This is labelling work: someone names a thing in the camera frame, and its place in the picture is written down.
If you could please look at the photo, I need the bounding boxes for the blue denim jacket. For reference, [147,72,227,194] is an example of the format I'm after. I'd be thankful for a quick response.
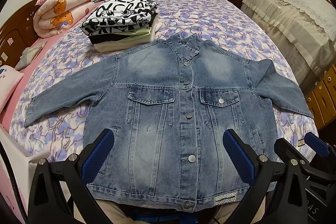
[25,35,311,212]

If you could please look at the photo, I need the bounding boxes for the orange wooden drawer cabinet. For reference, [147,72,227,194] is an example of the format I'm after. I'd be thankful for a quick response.
[305,64,336,130]

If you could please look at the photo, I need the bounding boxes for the pink bed sheet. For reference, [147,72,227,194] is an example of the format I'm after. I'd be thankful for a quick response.
[0,0,106,132]

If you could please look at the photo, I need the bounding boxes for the white printed pillow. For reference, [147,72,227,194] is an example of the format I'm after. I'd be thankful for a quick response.
[0,65,24,113]

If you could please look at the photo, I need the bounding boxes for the cream folded garment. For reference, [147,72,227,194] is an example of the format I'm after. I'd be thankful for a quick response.
[89,14,163,53]

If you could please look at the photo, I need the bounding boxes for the beige lace covered furniture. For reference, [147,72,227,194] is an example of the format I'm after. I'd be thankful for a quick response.
[241,0,335,89]

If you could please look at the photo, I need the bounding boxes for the grey small cloth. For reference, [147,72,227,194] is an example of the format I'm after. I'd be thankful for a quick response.
[15,40,48,71]

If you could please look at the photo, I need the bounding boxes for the purple cat print blanket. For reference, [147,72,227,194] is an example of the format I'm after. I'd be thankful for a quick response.
[8,0,320,164]

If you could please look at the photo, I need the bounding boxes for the light green folded garment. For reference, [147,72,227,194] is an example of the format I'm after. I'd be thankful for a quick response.
[114,27,153,42]

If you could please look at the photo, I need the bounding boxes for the brown wooden headboard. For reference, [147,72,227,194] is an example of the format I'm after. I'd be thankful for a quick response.
[0,0,39,67]

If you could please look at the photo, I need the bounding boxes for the black white patterned folded garment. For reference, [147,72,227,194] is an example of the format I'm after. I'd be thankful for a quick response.
[80,0,158,36]

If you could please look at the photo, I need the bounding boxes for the pink bear print quilt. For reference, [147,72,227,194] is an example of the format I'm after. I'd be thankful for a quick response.
[33,0,96,38]

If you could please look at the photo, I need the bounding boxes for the black camera cable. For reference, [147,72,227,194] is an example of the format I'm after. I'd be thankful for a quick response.
[0,140,29,224]

